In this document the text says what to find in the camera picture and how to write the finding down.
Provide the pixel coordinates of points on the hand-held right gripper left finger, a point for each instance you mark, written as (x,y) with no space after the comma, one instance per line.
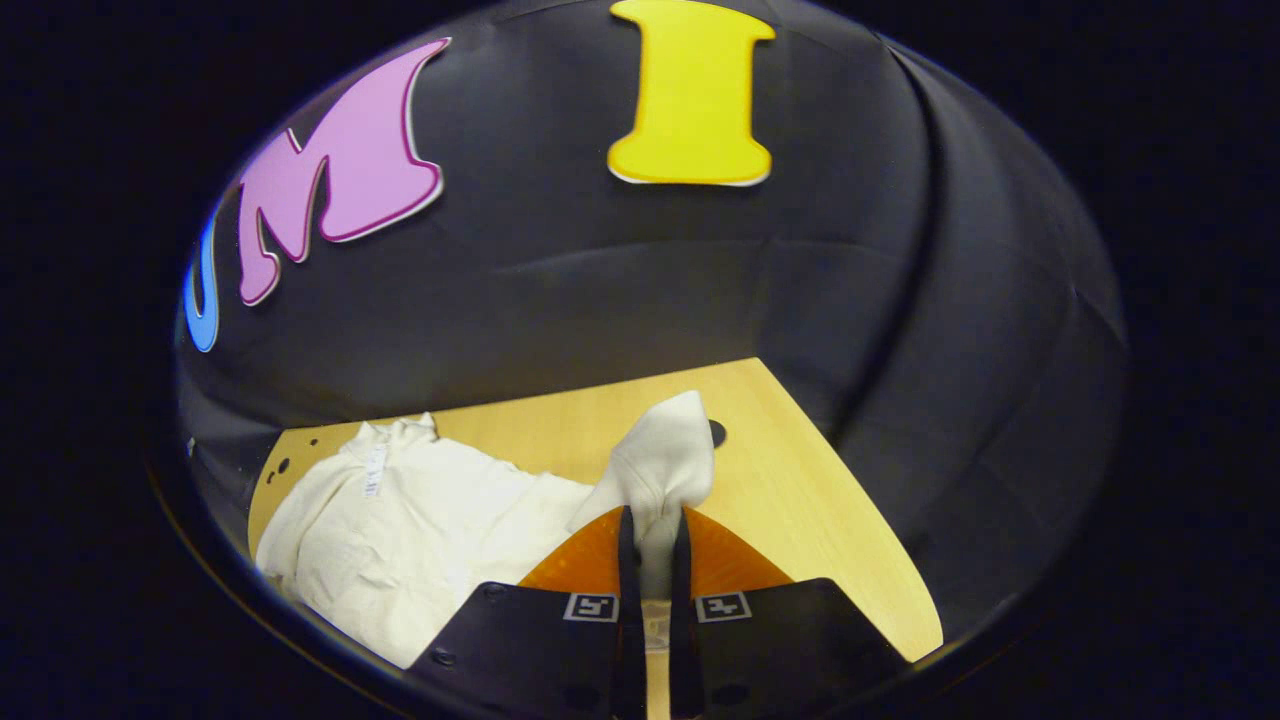
(628,560)

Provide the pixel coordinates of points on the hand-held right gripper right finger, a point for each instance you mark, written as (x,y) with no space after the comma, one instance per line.
(681,570)

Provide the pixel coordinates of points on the white garment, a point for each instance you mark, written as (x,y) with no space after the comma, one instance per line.
(400,530)

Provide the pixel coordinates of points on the black backdrop cloth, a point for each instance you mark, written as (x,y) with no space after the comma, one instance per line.
(600,300)

